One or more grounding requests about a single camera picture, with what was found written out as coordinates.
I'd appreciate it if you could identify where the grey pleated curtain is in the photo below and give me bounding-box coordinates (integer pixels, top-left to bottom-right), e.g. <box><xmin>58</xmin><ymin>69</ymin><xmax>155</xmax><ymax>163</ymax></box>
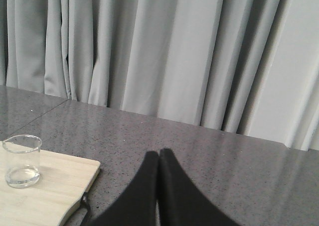
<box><xmin>0</xmin><ymin>0</ymin><xmax>319</xmax><ymax>150</ymax></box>

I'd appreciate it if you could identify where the light wooden cutting board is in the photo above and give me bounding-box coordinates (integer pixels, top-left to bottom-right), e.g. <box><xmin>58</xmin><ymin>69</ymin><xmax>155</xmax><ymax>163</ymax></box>
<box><xmin>0</xmin><ymin>148</ymin><xmax>100</xmax><ymax>226</ymax></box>

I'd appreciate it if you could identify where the clear glass measuring beaker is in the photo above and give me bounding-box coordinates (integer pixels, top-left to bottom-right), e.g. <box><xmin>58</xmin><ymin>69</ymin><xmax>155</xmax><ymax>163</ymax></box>
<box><xmin>2</xmin><ymin>134</ymin><xmax>42</xmax><ymax>189</ymax></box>

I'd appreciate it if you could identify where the black cutting board handle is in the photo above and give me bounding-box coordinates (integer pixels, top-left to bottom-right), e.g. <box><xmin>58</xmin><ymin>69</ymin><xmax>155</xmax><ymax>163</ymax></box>
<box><xmin>79</xmin><ymin>192</ymin><xmax>91</xmax><ymax>226</ymax></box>

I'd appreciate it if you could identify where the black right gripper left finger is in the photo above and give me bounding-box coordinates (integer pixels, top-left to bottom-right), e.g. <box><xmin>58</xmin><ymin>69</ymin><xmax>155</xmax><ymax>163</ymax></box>
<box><xmin>89</xmin><ymin>151</ymin><xmax>159</xmax><ymax>226</ymax></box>

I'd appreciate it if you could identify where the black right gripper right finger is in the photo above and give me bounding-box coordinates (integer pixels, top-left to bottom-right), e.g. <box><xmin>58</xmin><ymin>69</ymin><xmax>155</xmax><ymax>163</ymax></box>
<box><xmin>159</xmin><ymin>148</ymin><xmax>238</xmax><ymax>226</ymax></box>

